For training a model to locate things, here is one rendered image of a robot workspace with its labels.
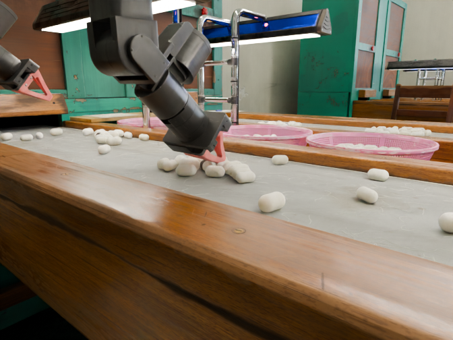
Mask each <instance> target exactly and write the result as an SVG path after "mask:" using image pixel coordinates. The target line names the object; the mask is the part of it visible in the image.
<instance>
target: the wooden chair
mask: <svg viewBox="0 0 453 340"><path fill-rule="evenodd" d="M400 98H449V99H450V102H449V106H448V111H422V110H406V109H398V106H399V101H400ZM397 116H407V117H430V118H442V119H446V123H452V120H453V85H452V86H402V84H397V85H396V90H395V94H394V102H393V107H392V114H391V118H390V119H391V120H396V119H397Z"/></svg>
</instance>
